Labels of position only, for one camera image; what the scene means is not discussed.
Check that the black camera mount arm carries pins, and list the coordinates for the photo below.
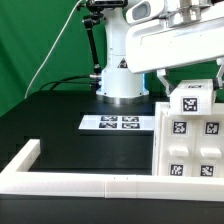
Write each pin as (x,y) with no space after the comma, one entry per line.
(93,36)

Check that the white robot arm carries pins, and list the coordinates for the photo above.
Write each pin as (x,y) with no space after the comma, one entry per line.
(118,83)

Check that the white base tag plate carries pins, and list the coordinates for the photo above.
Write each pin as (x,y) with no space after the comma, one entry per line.
(117,122)

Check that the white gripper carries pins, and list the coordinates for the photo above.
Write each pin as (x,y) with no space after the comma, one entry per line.
(151,46)

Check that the white cabinet top block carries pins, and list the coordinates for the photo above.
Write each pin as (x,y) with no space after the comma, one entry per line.
(193,97)

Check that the white cabinet door panel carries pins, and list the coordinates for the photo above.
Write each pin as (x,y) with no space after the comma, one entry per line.
(211,147)

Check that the white U-shaped fence frame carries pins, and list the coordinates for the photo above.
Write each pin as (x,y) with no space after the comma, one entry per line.
(17,179)

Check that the white cabinet body box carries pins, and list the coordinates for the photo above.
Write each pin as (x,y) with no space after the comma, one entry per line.
(162,113)

